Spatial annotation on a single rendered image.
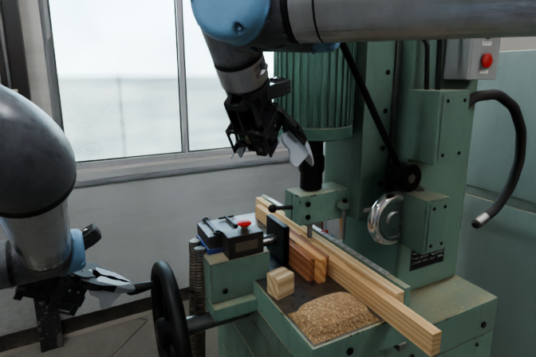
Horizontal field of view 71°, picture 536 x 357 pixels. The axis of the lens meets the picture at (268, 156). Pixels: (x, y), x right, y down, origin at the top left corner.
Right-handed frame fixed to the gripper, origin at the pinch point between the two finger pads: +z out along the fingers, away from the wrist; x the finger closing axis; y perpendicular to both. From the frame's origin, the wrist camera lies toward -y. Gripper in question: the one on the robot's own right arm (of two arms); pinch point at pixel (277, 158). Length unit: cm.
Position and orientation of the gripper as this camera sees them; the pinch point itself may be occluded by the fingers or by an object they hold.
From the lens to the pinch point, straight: 73.3
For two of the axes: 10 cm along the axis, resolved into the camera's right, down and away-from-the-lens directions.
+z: 2.2, 6.8, 7.0
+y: -3.4, 7.3, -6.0
